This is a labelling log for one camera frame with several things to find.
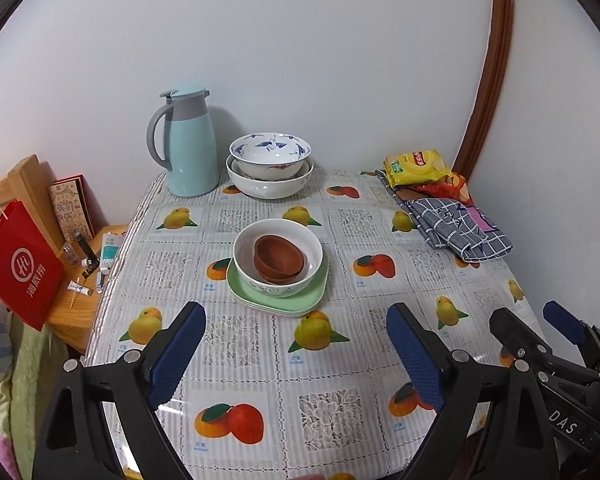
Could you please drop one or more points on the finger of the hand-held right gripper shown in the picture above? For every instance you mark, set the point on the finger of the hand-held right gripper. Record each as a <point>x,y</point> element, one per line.
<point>562,320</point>
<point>515,332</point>

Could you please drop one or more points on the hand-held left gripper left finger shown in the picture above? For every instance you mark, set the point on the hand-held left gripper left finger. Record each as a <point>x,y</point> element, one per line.
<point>177,350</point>

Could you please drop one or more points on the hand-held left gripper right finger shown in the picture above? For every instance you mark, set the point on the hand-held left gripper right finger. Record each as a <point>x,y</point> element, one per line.
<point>415,355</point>

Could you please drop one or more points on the pink plastic plate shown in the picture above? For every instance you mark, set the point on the pink plastic plate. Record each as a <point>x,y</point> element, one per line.
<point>280,316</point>

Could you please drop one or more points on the white porcelain bowl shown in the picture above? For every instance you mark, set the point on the white porcelain bowl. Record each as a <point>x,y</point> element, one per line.
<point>280,287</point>

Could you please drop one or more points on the green plastic plate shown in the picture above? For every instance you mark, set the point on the green plastic plate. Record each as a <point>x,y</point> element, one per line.
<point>315,287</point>

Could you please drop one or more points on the small brown clay bowl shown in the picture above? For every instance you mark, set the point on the small brown clay bowl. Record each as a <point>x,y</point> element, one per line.
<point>277,252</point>
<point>297,270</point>

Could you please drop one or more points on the fruit print tablecloth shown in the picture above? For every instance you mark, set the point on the fruit print tablecloth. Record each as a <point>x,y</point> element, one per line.
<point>330,375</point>

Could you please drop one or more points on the wooden side table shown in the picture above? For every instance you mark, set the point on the wooden side table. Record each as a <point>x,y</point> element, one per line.
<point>72,320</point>

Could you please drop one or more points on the small white tube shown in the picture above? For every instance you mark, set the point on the small white tube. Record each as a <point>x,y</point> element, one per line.
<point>79,289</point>

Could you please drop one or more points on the grey checked cloth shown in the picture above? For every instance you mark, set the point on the grey checked cloth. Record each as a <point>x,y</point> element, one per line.
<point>455,230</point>

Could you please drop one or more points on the green white tube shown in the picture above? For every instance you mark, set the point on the green white tube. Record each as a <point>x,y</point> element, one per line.
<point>110,250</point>

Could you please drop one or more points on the small black bottle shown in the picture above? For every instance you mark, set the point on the small black bottle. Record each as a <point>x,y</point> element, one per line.
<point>86,247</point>

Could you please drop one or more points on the small clear bottle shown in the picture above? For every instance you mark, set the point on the small clear bottle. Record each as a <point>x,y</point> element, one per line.
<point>70,252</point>

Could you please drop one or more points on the green blanket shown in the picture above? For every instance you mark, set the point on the green blanket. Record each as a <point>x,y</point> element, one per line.
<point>35,385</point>

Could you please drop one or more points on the orange chips bag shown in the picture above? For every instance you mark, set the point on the orange chips bag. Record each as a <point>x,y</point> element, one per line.
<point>450,187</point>

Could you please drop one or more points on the red paper bag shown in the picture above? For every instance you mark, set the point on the red paper bag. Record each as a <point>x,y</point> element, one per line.
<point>22,265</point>

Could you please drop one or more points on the patterned cardboard box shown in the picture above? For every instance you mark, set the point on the patterned cardboard box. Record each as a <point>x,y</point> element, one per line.
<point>70,207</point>

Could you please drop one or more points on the yellow chips bag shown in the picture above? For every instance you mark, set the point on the yellow chips bag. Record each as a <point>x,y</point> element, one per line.
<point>415,167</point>

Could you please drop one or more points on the large white swirl pattern bowl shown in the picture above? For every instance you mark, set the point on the large white swirl pattern bowl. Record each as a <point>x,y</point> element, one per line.
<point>270,186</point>

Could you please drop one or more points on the light blue thermos jug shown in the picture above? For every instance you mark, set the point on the light blue thermos jug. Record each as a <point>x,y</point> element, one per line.
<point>190,150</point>

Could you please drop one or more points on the pink floral bedding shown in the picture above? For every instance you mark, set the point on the pink floral bedding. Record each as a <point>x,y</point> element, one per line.
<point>0,455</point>

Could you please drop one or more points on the blue pattern porcelain bowl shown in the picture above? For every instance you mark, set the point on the blue pattern porcelain bowl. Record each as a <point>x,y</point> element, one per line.
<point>270,152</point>

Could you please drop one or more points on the brown boxes beside table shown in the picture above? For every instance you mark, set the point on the brown boxes beside table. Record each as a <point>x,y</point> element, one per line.
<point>30,185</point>

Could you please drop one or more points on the brown wooden door frame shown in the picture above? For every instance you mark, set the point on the brown wooden door frame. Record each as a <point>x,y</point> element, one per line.
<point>490,70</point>

